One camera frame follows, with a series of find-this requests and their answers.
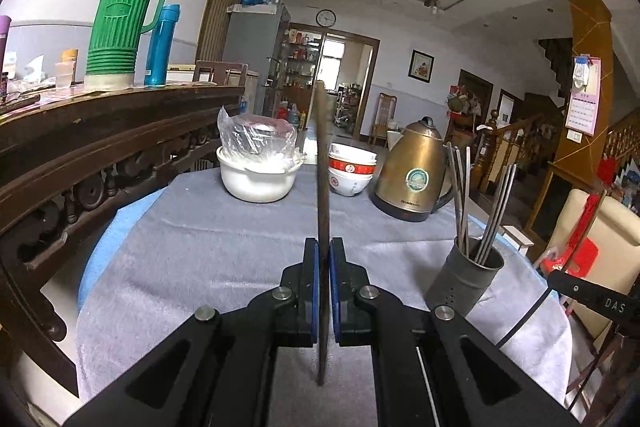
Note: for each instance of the glass shelf cabinet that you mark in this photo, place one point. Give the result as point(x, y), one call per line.
point(300, 72)

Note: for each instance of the bunch of grey chopsticks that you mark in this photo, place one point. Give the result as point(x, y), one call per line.
point(461, 217)

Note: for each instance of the green thermos jug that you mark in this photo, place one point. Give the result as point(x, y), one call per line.
point(115, 32)

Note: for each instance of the clear plastic bag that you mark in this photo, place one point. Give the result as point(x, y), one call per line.
point(255, 137)

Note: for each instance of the wooden chair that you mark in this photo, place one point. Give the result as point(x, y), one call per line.
point(382, 117)

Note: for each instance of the blue bottle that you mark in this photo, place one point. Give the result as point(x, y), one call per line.
point(160, 47)

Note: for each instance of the purple bottle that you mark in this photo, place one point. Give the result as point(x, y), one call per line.
point(4, 42)

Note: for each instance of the red plastic stool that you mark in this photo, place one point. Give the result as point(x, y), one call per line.
point(575, 257)

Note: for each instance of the plain white bowl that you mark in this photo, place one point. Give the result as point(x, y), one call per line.
point(352, 153)

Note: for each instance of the small white stool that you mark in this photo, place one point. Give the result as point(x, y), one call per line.
point(517, 234)

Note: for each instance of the orange lidded container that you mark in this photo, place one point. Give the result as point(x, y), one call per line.
point(70, 67)

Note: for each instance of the white bowl with red mark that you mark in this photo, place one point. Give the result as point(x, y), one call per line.
point(350, 186)

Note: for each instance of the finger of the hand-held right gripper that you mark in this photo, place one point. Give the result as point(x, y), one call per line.
point(570, 286)

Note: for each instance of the framed wall picture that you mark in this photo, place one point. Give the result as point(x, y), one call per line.
point(420, 66)

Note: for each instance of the wooden stair railing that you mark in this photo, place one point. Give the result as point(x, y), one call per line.
point(515, 142)

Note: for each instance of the carved dark wooden sideboard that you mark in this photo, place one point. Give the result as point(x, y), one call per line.
point(100, 132)

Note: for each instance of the grey refrigerator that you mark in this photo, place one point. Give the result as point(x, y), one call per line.
point(250, 42)

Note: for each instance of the grey perforated utensil holder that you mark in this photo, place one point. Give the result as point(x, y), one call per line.
point(460, 282)

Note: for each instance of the wall calendar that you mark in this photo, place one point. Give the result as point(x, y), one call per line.
point(582, 114)

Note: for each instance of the gold electric kettle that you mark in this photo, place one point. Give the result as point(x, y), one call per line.
point(410, 167)

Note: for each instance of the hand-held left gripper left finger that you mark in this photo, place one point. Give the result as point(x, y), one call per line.
point(314, 292)

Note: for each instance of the grey table cloth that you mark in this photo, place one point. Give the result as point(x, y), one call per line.
point(200, 247)

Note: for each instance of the beige chair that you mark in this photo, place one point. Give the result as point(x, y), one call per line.
point(615, 232)

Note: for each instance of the light blue cloth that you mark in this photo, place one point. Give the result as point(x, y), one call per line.
point(110, 227)

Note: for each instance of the round wall clock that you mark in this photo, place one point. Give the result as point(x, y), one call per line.
point(325, 18)

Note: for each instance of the red banded bowl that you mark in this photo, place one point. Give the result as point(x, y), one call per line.
point(350, 168)

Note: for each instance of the dark metal chopstick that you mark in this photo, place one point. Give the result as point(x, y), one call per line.
point(322, 182)

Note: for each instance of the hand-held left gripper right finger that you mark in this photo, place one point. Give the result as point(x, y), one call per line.
point(336, 292)

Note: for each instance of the wooden pillar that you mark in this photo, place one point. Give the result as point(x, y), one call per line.
point(585, 37)

